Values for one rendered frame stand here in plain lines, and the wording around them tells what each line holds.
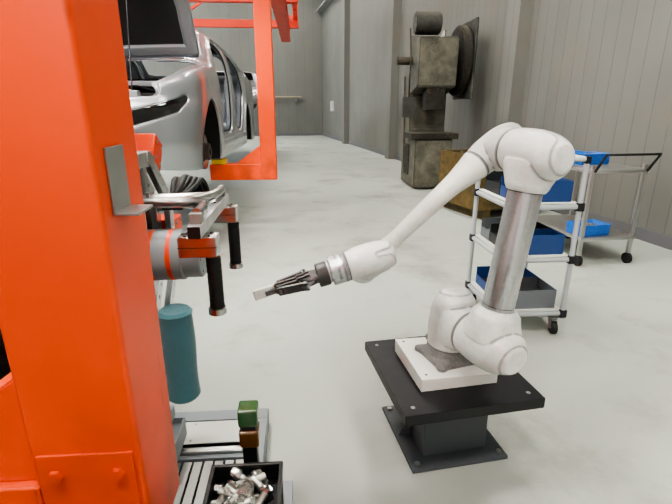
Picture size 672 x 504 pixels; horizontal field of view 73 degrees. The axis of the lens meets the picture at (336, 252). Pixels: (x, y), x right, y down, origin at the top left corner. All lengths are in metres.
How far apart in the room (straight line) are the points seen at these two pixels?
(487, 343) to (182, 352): 0.89
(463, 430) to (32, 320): 1.48
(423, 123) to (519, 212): 6.41
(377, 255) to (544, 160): 0.52
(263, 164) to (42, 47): 4.25
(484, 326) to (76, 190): 1.19
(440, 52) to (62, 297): 6.99
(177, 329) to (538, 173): 1.05
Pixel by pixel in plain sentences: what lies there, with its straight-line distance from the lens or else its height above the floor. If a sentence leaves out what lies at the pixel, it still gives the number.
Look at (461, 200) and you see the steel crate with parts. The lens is 5.64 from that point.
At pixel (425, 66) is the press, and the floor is 1.82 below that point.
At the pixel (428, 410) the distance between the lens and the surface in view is 1.59.
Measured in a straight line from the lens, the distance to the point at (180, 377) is 1.29.
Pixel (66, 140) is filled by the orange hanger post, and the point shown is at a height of 1.20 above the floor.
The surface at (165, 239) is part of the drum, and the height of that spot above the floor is 0.90.
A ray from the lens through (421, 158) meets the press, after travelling 7.32.
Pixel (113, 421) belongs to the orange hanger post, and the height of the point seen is 0.79.
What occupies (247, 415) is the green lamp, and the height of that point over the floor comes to 0.65.
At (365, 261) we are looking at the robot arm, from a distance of 1.34.
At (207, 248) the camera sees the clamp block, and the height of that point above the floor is 0.92.
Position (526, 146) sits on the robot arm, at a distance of 1.40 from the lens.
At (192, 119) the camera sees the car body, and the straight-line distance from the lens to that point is 3.93.
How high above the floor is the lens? 1.23
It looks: 18 degrees down
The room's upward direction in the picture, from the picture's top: straight up
